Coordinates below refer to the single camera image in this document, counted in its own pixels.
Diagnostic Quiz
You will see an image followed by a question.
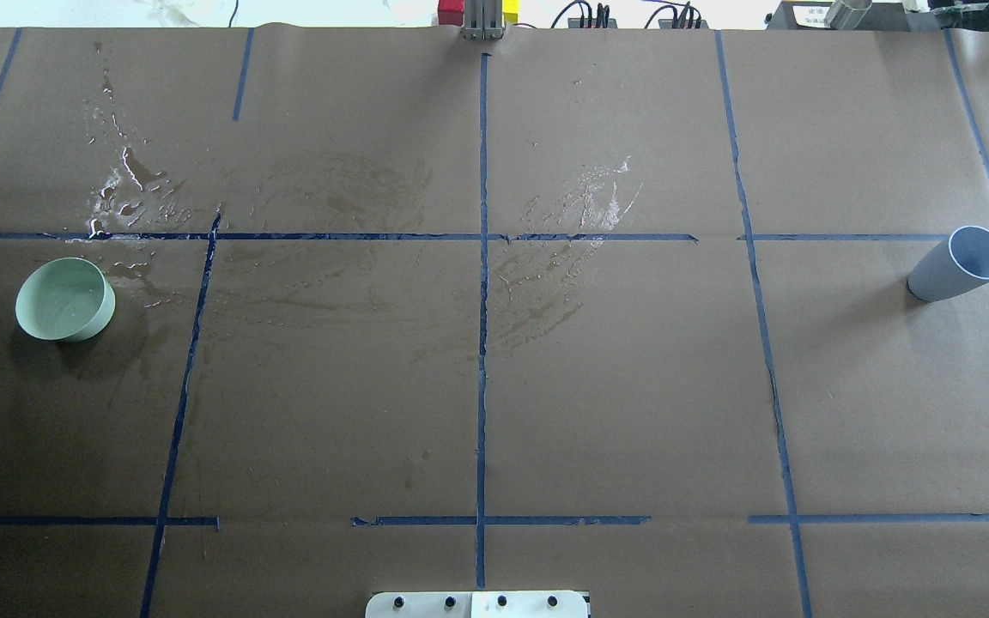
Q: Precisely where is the mint green bowl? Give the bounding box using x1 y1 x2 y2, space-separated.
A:
15 257 117 342

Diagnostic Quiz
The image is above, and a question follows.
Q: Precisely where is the light blue cup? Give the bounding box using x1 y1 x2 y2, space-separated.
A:
907 226 989 303

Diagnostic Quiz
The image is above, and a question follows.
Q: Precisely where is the red block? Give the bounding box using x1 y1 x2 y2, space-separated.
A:
436 0 464 27

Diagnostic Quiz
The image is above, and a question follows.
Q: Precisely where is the yellow block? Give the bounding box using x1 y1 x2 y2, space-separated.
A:
501 0 521 24

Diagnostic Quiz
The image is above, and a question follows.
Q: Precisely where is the black tray under steel cup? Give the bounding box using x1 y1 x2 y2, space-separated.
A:
765 1 913 32

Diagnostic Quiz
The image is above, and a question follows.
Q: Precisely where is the steel cup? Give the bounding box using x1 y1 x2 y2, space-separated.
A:
823 0 873 31

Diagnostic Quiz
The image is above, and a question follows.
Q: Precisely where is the aluminium frame post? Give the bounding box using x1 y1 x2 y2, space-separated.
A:
462 0 506 40

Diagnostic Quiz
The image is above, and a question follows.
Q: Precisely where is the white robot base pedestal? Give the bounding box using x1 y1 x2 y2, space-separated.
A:
365 590 592 617

